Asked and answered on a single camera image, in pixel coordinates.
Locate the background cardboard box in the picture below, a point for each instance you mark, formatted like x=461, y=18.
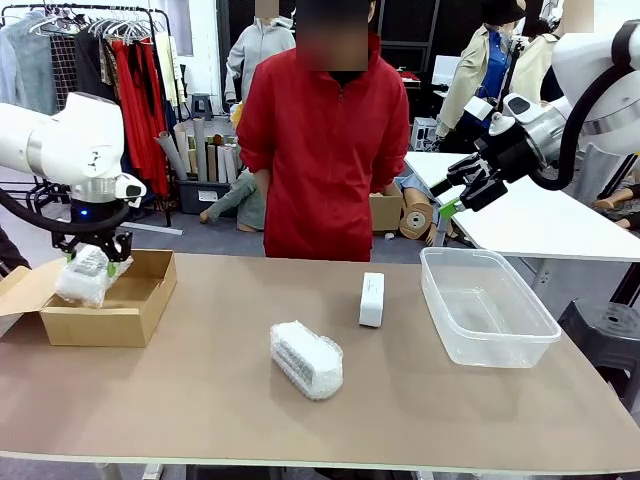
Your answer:
x=387, y=212

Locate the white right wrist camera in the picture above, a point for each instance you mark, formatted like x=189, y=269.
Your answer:
x=479, y=107

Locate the white paper roll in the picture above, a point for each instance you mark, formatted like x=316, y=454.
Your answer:
x=222, y=165
x=231, y=165

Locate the person in red jacket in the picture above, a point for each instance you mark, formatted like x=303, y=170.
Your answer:
x=320, y=150

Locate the lying mannequin bare feet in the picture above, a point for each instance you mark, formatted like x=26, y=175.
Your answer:
x=607, y=202

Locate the brown paper roll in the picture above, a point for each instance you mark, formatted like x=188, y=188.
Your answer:
x=212, y=165

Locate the bubble-wrapped white clock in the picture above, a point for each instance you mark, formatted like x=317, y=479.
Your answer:
x=307, y=360

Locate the brown patterned garment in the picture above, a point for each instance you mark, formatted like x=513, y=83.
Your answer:
x=106, y=65

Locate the red dress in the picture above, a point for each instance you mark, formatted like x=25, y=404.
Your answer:
x=142, y=110

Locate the small red cloth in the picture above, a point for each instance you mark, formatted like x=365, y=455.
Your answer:
x=409, y=76

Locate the cream hanging garment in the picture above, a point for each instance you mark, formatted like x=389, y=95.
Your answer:
x=170, y=70

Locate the black tripod pole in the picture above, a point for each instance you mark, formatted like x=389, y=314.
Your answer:
x=511, y=65

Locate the mannequin in grey hoodie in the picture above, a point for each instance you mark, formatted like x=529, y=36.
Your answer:
x=250, y=50

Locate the bubble-wrapped clock with QR label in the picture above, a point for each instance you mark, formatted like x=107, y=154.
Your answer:
x=85, y=282

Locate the white work table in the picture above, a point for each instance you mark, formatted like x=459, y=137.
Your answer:
x=540, y=225

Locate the mannequin torso light blue shirt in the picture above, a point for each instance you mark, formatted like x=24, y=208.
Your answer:
x=410, y=182

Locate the person's right forearm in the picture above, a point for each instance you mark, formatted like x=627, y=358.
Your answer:
x=262, y=185

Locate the cream paper roll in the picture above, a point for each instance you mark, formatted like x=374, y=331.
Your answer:
x=182, y=145

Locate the white computer case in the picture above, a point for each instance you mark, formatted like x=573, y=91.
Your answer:
x=422, y=132

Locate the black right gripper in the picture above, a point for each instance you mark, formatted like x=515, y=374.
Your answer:
x=512, y=157

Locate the grey step stool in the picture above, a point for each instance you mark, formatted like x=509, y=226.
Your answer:
x=202, y=102

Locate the dark storage bin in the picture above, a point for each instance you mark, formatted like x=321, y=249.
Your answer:
x=192, y=197

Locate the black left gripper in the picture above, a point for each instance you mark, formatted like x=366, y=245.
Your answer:
x=95, y=217

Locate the floor mannequin in teal clothes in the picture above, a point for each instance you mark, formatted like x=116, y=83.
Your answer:
x=240, y=197

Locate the mannequin beige coat blue shirt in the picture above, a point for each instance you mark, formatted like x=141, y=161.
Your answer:
x=470, y=65

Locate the open brown cardboard box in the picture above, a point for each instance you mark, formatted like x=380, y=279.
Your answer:
x=100, y=325

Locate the mannequin cream jacket navy shirt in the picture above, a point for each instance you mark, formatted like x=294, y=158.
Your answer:
x=530, y=65

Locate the bystander in dark sleeve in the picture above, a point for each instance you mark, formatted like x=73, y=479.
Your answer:
x=10, y=252

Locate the leaning grey paper roll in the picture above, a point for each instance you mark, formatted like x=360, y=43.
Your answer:
x=172, y=157

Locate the clear plastic container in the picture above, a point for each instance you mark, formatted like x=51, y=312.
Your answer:
x=480, y=347

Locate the white floor strip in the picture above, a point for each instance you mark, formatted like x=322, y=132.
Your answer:
x=150, y=228

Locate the white rectangular box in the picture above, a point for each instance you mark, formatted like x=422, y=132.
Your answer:
x=372, y=300

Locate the black clothes rack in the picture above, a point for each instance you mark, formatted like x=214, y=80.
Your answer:
x=90, y=7

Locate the plain black garment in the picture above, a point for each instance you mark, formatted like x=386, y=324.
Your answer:
x=92, y=65

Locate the tall grey paper roll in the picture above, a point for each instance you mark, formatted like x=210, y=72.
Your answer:
x=200, y=150

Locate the black grid-pattern garment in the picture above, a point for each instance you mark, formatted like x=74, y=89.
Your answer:
x=64, y=65

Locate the black plastic stool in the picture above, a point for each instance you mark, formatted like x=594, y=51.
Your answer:
x=600, y=340

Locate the light blue denim shirt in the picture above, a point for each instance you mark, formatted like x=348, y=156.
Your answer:
x=30, y=60

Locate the brown cardboard spool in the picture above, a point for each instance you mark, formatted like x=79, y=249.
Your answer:
x=415, y=220

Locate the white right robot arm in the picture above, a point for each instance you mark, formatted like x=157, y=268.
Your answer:
x=580, y=55

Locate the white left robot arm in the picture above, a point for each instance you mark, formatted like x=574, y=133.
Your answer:
x=60, y=145

